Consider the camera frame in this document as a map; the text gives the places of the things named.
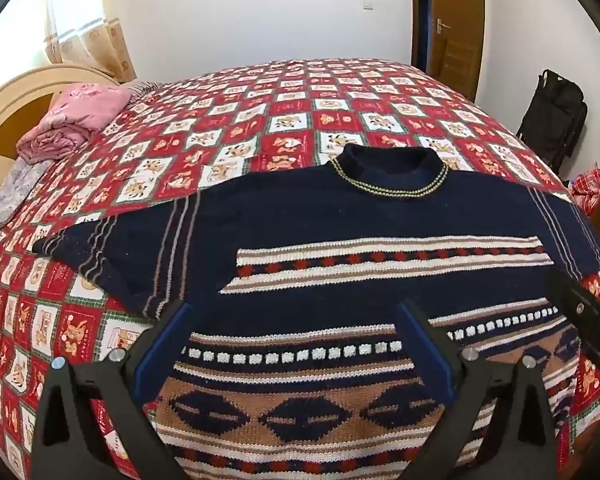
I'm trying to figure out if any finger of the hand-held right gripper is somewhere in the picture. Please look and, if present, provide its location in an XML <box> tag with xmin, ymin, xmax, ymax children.
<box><xmin>545</xmin><ymin>270</ymin><xmax>600</xmax><ymax>386</ymax></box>

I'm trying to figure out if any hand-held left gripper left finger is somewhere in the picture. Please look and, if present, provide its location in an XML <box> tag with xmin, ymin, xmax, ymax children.
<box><xmin>32</xmin><ymin>301</ymin><xmax>196</xmax><ymax>480</ymax></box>

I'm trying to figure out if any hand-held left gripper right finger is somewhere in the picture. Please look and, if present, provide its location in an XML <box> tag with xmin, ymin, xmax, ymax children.
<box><xmin>396</xmin><ymin>300</ymin><xmax>573</xmax><ymax>480</ymax></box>

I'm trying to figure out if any navy patterned knit sweater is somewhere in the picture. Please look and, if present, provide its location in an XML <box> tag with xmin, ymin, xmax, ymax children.
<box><xmin>32</xmin><ymin>143</ymin><xmax>600</xmax><ymax>480</ymax></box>

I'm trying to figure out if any red plaid cloth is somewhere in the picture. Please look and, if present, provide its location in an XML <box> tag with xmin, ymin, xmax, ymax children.
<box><xmin>570</xmin><ymin>161</ymin><xmax>600</xmax><ymax>217</ymax></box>

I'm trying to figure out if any grey floral cloth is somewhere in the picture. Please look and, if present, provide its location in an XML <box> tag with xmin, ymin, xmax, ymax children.
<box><xmin>0</xmin><ymin>155</ymin><xmax>53</xmax><ymax>236</ymax></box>

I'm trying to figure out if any pink folded blanket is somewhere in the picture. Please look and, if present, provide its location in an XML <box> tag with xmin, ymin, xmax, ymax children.
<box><xmin>16</xmin><ymin>82</ymin><xmax>133</xmax><ymax>163</ymax></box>

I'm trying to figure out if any red checkered bed quilt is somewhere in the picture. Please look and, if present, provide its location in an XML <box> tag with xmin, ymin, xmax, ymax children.
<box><xmin>0</xmin><ymin>57</ymin><xmax>600</xmax><ymax>480</ymax></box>

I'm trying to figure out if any striped pillow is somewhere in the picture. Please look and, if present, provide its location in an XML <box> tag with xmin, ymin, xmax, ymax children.
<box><xmin>126</xmin><ymin>80</ymin><xmax>170</xmax><ymax>105</ymax></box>

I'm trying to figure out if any cream wooden headboard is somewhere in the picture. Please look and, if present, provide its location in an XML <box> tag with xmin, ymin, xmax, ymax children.
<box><xmin>0</xmin><ymin>62</ymin><xmax>121</xmax><ymax>186</ymax></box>

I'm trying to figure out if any brown wooden door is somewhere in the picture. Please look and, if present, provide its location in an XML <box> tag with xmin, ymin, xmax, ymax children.
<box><xmin>411</xmin><ymin>0</ymin><xmax>483</xmax><ymax>102</ymax></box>

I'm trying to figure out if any beige patterned curtain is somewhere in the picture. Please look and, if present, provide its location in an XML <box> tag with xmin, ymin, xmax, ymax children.
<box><xmin>0</xmin><ymin>0</ymin><xmax>141</xmax><ymax>103</ymax></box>

